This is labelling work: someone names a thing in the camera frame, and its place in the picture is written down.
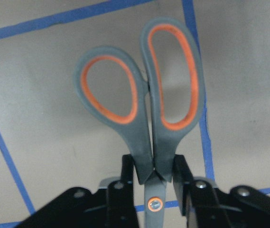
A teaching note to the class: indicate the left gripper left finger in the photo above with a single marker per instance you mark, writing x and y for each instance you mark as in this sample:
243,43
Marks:
121,212

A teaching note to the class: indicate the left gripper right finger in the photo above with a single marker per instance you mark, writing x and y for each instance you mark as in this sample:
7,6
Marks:
199,199

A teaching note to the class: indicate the grey orange scissors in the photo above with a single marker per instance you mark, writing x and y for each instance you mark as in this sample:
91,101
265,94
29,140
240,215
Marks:
151,139

